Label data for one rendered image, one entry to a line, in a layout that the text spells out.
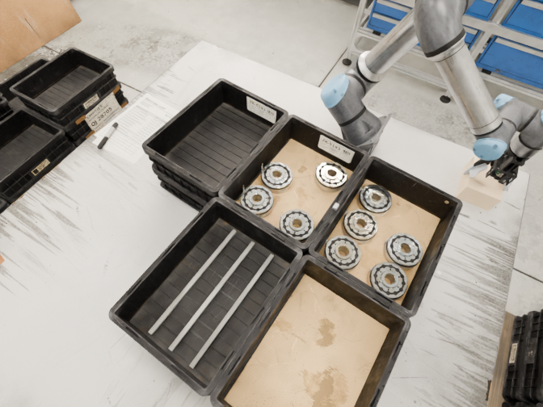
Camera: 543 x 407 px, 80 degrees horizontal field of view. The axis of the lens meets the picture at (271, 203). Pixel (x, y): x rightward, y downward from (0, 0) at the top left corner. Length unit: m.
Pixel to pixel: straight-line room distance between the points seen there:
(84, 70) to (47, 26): 1.33
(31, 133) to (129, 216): 1.04
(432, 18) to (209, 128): 0.75
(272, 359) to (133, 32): 2.96
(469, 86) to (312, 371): 0.82
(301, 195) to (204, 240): 0.34
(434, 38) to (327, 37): 2.35
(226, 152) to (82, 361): 0.75
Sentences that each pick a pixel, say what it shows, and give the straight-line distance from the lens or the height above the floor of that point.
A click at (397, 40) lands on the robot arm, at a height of 1.13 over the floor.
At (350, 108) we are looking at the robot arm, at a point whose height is 0.91.
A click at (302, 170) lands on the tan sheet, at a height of 0.83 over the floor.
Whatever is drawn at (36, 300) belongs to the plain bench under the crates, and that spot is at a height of 0.70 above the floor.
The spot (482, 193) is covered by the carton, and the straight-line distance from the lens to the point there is 1.37.
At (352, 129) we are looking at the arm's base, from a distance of 1.25.
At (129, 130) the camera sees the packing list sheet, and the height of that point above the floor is 0.70.
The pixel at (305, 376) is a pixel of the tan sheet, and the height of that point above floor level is 0.83.
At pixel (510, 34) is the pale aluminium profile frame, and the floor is 0.59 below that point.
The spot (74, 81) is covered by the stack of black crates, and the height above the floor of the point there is 0.49.
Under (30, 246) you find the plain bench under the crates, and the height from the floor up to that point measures 0.70.
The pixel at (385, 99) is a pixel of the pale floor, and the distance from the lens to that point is 2.76.
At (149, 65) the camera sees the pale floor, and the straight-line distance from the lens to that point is 2.97.
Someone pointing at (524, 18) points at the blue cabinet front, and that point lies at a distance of 2.66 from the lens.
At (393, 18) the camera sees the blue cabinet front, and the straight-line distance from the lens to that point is 2.75.
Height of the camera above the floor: 1.72
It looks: 60 degrees down
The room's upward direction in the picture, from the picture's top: 5 degrees clockwise
